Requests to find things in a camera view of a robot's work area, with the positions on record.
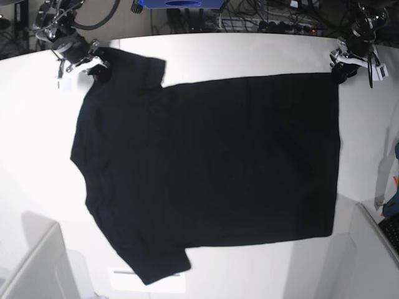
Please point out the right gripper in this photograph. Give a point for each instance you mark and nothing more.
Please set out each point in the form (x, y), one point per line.
(75, 50)

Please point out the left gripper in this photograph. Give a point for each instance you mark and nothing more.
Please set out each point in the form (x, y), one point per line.
(349, 54)

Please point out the black T-shirt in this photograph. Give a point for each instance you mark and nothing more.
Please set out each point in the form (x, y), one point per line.
(233, 162)

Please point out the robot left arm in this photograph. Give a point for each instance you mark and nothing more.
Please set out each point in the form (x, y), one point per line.
(367, 21)

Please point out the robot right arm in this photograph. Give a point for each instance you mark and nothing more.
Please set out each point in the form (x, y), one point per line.
(56, 26)

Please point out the blue bin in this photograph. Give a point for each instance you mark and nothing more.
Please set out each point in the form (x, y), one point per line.
(168, 4)

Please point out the black power strip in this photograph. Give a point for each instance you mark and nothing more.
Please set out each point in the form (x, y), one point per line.
(272, 27)

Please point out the teal and orange tool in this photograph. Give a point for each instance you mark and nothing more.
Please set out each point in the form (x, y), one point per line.
(391, 207)

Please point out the black keyboard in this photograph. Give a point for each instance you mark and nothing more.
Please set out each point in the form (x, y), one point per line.
(390, 228)

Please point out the white right partition panel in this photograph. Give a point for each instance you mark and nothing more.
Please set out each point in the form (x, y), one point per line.
(360, 263)

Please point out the white partition panel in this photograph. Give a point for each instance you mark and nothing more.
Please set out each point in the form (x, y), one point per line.
(47, 270)
(360, 263)

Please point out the white left partition panel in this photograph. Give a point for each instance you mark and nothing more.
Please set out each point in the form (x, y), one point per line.
(47, 270)

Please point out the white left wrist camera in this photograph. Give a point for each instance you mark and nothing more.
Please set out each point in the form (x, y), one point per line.
(376, 69)

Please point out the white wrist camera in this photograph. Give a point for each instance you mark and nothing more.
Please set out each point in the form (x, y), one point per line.
(64, 81)
(376, 69)

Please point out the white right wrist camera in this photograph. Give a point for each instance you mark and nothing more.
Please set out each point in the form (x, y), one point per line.
(64, 81)

